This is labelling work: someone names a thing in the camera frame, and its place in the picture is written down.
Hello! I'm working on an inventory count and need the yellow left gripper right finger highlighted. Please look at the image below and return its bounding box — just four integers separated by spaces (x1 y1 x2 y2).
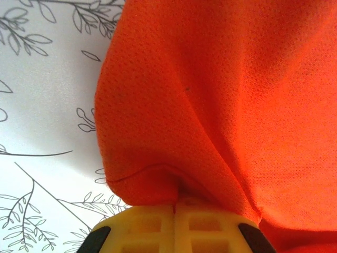
173 196 277 253

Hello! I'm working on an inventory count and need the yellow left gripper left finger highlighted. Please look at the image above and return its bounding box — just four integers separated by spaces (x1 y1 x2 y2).
77 204 176 253

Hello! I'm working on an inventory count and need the orange t-shirt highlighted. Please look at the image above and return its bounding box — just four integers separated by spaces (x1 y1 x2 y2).
93 0 337 253

